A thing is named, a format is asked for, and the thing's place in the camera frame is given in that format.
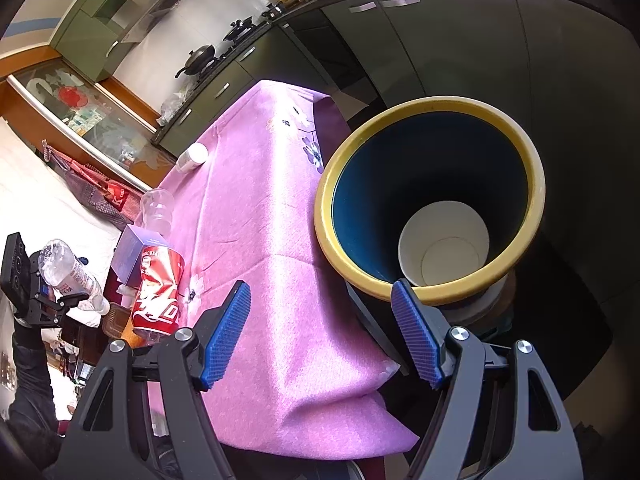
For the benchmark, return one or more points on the clear plastic water bottle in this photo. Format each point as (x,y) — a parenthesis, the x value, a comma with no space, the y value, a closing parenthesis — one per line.
(70,272)

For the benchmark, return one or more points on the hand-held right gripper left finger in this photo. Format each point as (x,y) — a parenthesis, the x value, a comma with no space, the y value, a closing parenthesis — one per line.
(227,332)

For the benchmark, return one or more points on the small white plastic bottle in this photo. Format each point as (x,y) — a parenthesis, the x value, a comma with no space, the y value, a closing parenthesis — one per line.
(192,156)

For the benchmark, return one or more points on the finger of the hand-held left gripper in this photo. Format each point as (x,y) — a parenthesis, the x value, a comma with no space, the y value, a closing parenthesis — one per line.
(57,303)

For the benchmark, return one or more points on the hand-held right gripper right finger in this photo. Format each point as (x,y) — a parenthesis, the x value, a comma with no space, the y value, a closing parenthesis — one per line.
(415,340)

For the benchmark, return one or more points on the black lidded wok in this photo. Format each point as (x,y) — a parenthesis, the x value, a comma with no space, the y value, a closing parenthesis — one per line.
(200,57)

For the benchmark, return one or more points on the person's left forearm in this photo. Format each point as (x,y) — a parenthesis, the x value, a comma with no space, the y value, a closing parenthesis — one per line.
(32,385)

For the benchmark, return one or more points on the clear plastic cup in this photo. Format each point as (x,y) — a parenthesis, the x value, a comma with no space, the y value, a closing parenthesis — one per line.
(157,210)

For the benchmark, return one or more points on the purple cardboard box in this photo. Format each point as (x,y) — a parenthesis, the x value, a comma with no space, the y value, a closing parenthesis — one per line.
(129,252)

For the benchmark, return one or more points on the green upper kitchen cabinets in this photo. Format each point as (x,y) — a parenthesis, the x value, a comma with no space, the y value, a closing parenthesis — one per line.
(85,35)

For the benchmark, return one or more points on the frosted glass sliding door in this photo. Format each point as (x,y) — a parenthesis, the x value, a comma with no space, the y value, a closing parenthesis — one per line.
(100,120)

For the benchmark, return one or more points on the white paper cup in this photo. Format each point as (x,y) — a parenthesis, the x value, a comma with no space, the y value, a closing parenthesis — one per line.
(440,230)

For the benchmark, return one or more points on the pink floral tablecloth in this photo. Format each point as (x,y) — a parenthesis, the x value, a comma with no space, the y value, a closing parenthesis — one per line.
(280,240)

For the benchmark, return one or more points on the black frying pan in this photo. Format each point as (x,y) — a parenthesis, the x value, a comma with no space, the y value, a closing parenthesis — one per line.
(239,30)

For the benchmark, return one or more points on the clear plastic bag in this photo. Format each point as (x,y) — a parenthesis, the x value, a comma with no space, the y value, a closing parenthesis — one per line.
(172,107)

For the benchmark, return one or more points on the steel range hood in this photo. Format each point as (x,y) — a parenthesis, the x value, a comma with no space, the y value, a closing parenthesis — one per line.
(150,15)

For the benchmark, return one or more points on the red soda can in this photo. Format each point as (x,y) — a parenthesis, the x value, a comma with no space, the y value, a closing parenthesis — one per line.
(160,290)

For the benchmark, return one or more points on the yellow-rimmed dark trash bin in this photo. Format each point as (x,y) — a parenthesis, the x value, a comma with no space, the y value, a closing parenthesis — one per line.
(425,160)

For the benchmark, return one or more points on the red checked apron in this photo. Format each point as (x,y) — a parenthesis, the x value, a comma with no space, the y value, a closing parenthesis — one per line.
(95,185)

